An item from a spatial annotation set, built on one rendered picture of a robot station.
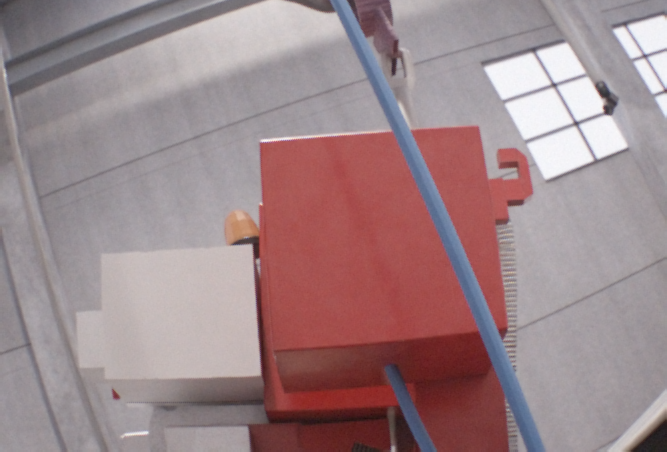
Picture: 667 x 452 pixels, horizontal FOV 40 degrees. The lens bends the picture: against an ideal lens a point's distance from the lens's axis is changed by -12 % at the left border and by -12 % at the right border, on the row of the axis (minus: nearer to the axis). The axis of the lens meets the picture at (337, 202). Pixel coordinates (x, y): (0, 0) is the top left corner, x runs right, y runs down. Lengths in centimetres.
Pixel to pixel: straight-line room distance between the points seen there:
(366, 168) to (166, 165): 1096
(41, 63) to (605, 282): 722
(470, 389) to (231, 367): 23
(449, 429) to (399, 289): 17
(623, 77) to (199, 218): 540
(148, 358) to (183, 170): 1079
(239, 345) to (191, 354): 5
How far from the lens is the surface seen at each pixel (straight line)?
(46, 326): 1078
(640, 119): 1209
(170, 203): 1157
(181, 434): 98
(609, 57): 1249
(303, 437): 101
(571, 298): 1129
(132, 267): 101
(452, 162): 87
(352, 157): 87
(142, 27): 1204
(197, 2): 1214
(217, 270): 100
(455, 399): 93
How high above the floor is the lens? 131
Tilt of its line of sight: 24 degrees up
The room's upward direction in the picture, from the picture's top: 24 degrees counter-clockwise
